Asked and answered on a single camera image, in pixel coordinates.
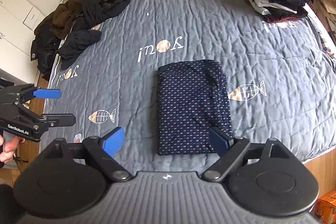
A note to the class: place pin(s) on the black jacket with logo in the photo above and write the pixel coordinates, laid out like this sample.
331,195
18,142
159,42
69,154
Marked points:
44,53

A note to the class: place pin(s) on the person's dark clothing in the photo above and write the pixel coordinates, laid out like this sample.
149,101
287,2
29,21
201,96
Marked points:
6,203

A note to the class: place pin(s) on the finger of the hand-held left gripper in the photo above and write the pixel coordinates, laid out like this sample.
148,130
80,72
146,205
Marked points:
47,93
60,120

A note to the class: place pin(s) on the white wardrobe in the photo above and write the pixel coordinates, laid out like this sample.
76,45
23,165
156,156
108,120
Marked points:
15,16

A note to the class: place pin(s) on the orange box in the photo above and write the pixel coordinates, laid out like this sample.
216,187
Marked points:
326,207

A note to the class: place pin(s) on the navy patterned pajama top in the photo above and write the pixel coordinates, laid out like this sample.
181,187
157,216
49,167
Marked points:
191,108

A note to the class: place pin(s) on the brown coat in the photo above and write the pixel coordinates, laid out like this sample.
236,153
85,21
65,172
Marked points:
63,16

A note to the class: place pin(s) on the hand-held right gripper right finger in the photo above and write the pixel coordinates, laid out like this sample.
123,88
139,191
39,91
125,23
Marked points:
220,141

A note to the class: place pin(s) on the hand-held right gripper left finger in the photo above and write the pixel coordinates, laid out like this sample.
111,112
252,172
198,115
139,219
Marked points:
114,141

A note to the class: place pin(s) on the dark navy garment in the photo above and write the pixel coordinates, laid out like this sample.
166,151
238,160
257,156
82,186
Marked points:
78,43

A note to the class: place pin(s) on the person's left hand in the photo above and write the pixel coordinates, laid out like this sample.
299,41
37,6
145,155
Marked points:
8,149

